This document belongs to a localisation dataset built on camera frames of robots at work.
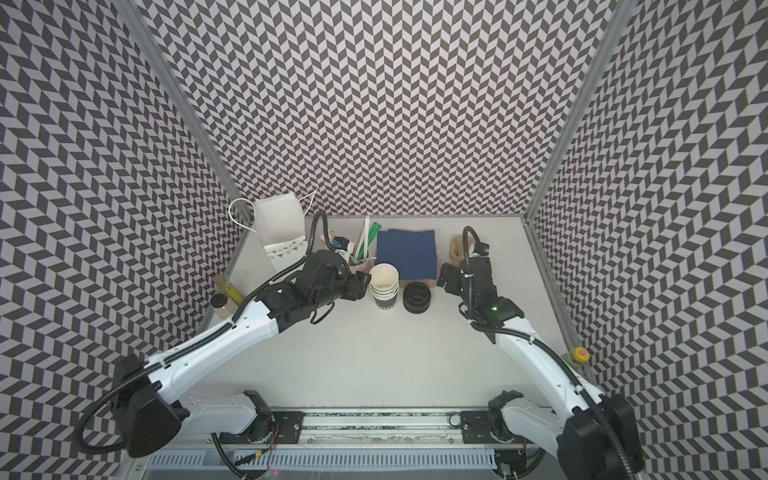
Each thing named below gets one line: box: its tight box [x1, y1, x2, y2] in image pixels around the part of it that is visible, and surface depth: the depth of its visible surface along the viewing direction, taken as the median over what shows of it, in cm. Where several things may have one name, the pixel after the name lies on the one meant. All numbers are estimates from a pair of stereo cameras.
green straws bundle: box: [350, 216, 383, 265], surface depth 93 cm
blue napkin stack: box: [376, 229, 437, 280], surface depth 104 cm
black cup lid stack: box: [402, 281, 431, 314], surface depth 93 cm
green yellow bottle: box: [213, 274, 244, 306], surface depth 89 cm
